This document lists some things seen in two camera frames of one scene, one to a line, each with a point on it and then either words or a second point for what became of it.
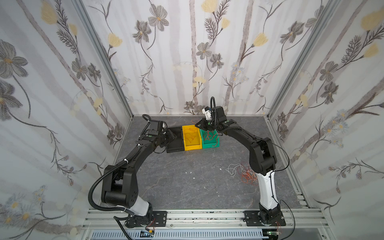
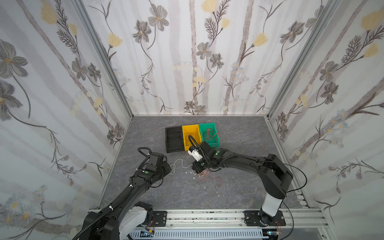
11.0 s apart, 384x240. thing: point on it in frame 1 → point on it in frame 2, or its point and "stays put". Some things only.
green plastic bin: [210, 138] stays put
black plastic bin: [177, 145] stays put
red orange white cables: [248, 175] → [202, 176]
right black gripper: [208, 124] → [198, 167]
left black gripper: [167, 137] → [165, 168]
